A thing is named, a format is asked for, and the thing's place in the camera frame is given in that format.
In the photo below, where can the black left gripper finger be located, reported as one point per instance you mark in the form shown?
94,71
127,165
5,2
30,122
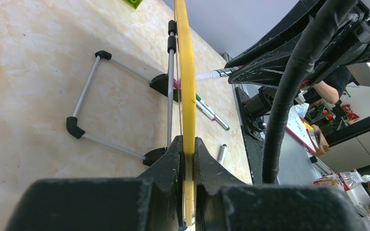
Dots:
213,209
161,205
291,25
268,69

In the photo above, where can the yellow framed whiteboard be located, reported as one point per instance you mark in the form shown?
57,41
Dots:
188,94

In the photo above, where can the person forearm in background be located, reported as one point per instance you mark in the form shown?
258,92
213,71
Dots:
327,92

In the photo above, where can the black whiteboard marker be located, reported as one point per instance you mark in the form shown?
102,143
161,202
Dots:
222,154

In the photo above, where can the purple whiteboard marker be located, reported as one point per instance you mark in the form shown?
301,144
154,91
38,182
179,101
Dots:
199,105

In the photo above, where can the green whiteboard marker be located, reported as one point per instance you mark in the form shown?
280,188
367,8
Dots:
216,117

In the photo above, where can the green white toy brick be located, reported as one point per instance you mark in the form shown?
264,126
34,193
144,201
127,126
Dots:
133,3

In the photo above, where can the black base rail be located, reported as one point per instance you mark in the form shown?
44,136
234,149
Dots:
252,138

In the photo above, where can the whiteboard metal wire stand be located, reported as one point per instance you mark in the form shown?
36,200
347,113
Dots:
121,105

